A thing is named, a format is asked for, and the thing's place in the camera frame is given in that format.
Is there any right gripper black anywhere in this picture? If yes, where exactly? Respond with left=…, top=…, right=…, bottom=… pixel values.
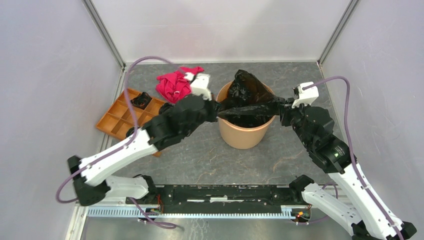
left=277, top=96, right=314, bottom=149

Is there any black plastic trash bag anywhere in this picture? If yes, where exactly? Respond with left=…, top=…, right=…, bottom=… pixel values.
left=218, top=69, right=287, bottom=128

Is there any orange trash bin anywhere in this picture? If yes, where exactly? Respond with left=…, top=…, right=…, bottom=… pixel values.
left=216, top=82, right=274, bottom=150

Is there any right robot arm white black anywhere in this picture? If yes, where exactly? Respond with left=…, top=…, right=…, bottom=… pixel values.
left=278, top=102, right=417, bottom=240

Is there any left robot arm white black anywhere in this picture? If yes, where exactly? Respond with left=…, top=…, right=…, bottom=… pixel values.
left=67, top=94, right=219, bottom=206

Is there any crumpled red cloth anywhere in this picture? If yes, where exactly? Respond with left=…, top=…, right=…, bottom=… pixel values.
left=155, top=70, right=191, bottom=104

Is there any black bag roll middle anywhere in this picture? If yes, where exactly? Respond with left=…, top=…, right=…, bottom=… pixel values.
left=158, top=102, right=174, bottom=115

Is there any black bag roll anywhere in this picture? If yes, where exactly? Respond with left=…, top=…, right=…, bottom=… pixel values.
left=130, top=92, right=153, bottom=110
left=158, top=102, right=174, bottom=115

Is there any black bag roll back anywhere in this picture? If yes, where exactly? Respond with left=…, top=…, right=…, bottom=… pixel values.
left=130, top=92, right=153, bottom=110

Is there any orange compartment tray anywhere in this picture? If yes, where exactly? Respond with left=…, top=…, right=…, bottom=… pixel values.
left=96, top=92, right=166, bottom=141

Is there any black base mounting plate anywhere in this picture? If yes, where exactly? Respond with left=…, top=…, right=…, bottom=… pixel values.
left=136, top=184, right=308, bottom=214

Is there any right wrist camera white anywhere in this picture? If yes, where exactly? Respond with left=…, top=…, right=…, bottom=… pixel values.
left=291, top=81, right=319, bottom=109

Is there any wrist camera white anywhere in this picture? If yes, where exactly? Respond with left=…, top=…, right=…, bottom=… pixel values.
left=291, top=81, right=319, bottom=109
left=184, top=72, right=213, bottom=101

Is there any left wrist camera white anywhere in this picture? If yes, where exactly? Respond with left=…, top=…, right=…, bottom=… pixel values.
left=184, top=72, right=213, bottom=101

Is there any white slotted cable duct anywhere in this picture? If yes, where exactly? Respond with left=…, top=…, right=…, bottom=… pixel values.
left=87, top=206, right=295, bottom=220

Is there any right aluminium corner post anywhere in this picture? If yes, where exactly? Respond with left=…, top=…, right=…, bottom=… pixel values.
left=317, top=0, right=360, bottom=67

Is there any aluminium corner post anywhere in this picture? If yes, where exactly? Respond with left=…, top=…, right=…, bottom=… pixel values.
left=317, top=0, right=360, bottom=67
left=82, top=0, right=126, bottom=70

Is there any left aluminium corner post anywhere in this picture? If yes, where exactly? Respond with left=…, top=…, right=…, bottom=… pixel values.
left=82, top=0, right=126, bottom=70

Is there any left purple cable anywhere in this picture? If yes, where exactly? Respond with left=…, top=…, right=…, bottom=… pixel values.
left=55, top=56, right=191, bottom=204

